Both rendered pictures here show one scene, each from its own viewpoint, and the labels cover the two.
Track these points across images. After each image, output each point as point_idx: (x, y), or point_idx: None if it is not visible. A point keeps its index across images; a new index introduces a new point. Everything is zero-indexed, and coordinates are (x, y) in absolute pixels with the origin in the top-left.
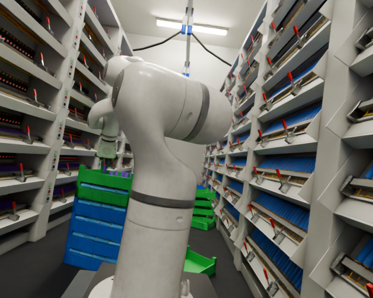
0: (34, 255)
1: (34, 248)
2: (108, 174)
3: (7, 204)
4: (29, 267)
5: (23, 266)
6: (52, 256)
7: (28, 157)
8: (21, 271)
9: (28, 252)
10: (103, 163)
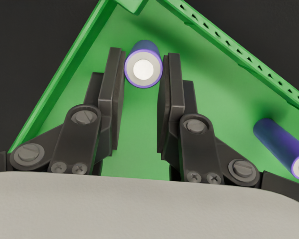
0: (17, 45)
1: (1, 2)
2: (188, 21)
3: None
4: (30, 99)
5: (16, 93)
6: (57, 51)
7: None
8: (21, 113)
9: None
10: (123, 65)
